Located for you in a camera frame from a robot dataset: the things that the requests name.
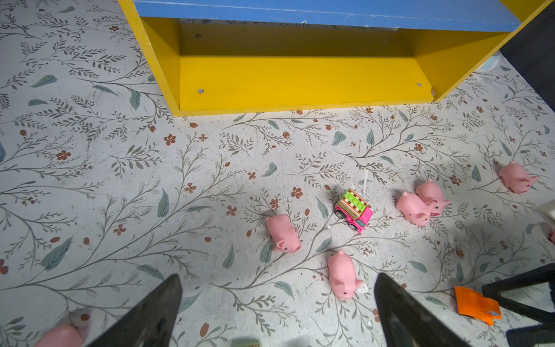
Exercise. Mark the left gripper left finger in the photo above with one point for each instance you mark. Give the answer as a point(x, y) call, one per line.
point(150, 322)

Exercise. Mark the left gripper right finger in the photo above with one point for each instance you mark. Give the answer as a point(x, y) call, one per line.
point(406, 322)

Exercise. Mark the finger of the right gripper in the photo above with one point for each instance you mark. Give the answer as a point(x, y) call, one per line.
point(538, 335)
point(529, 294)

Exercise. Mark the orange yellow toy car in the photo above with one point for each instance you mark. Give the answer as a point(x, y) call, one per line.
point(472, 304)

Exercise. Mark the pink truck green striped top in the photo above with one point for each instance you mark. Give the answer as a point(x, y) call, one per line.
point(354, 210)

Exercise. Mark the yellow shelf pink blue boards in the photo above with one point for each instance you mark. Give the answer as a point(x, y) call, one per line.
point(235, 57)

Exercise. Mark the pink pig toy lower centre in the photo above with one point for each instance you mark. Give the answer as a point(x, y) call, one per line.
point(342, 276)

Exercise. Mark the pink pig toy left edge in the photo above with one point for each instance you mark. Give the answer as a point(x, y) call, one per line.
point(61, 336)

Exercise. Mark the pink pig toy far right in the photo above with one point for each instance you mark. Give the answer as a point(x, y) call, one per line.
point(516, 178)

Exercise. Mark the pink pig toy pair left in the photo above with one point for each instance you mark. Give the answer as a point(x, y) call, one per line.
point(414, 209)

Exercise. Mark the pink pig toy leftmost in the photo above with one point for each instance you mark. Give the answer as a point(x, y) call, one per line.
point(283, 233)

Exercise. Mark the floral patterned table mat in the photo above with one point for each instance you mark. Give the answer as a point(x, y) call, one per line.
point(104, 194)

